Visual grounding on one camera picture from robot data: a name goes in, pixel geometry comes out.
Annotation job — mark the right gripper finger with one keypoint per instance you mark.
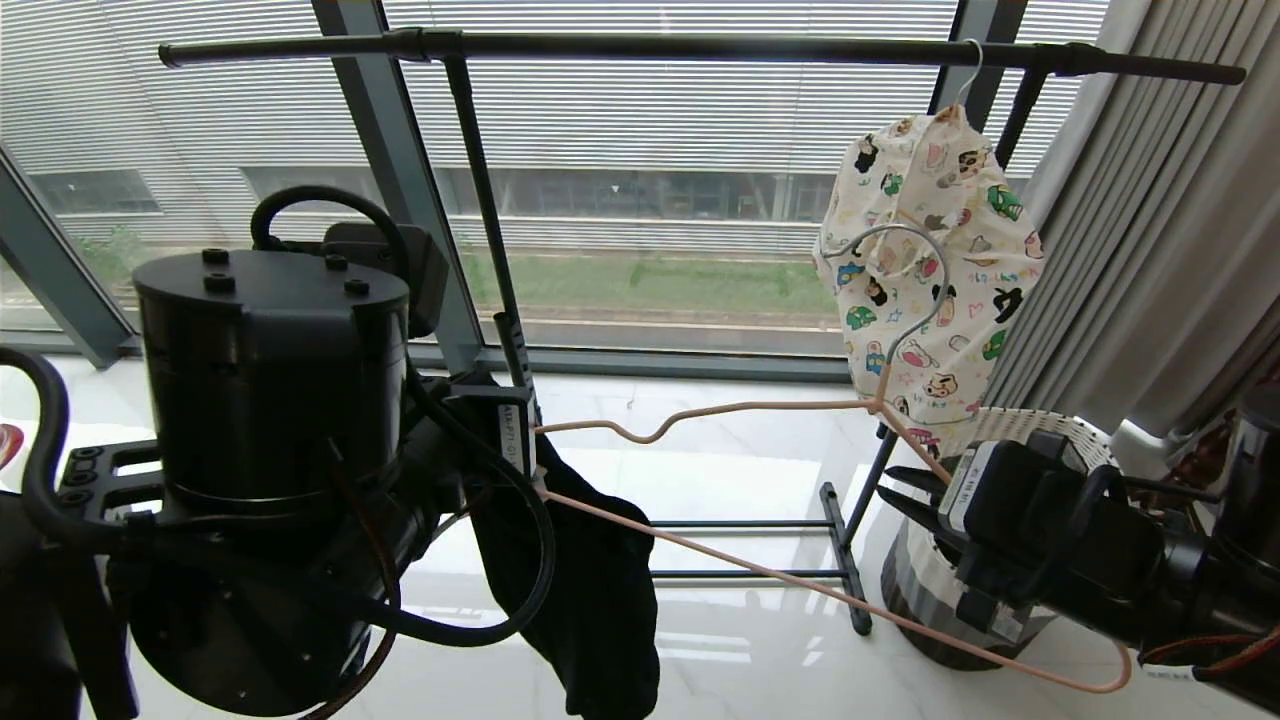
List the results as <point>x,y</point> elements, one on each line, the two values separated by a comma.
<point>920,480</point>
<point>925,520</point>

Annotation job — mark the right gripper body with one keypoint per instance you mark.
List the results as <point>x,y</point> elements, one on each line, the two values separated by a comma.
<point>1000,590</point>

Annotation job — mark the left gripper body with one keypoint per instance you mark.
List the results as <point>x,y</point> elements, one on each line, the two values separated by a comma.
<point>480,430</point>

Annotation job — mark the pink clothes hanger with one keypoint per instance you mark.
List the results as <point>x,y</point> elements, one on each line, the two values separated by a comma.
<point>976,70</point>
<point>830,591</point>

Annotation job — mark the black garment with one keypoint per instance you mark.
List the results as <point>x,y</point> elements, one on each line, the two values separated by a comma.
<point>590,600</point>

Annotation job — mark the cream printed garment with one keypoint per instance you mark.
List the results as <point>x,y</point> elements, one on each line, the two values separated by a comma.
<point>930,200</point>

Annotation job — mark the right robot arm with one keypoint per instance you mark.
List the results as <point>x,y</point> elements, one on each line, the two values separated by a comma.
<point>1250,480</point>

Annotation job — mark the white laundry basket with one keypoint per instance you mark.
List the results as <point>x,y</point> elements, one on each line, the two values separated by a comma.
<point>1040,425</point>

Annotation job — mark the black clothes rack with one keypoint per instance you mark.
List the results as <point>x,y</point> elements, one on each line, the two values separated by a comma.
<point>700,46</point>

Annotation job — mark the window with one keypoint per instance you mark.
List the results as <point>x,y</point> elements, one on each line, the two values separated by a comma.
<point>650,150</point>

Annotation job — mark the beige curtain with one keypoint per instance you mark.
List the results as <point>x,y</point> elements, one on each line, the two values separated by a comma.
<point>1180,250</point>

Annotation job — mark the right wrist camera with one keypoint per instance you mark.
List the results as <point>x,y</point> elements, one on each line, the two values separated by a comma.
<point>1080,540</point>

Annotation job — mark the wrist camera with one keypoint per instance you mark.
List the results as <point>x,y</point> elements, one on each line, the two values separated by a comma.
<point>425,270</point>
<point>1080,540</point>

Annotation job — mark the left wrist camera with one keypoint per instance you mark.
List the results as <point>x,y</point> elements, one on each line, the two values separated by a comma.
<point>425,270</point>

